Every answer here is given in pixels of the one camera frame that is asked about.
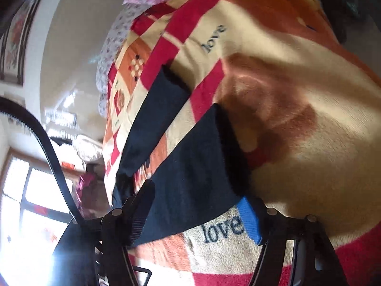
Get framed floral wall picture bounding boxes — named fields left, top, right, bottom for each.
left=0, top=0, right=51, bottom=87

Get large floral pillow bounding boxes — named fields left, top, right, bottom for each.
left=95, top=4, right=140, bottom=118

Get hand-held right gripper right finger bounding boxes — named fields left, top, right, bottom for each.
left=237, top=196, right=349, bottom=286

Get printed patchwork blanket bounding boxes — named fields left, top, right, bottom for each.
left=103, top=0, right=381, bottom=286

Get wooden glazed door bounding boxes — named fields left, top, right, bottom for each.
left=0, top=149, right=78, bottom=286

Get black pants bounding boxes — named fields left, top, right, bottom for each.
left=111, top=64, right=252, bottom=248

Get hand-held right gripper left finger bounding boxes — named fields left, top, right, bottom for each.
left=52, top=179, right=156, bottom=286

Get black toothed strap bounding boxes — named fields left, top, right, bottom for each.
left=0, top=95, right=82, bottom=224

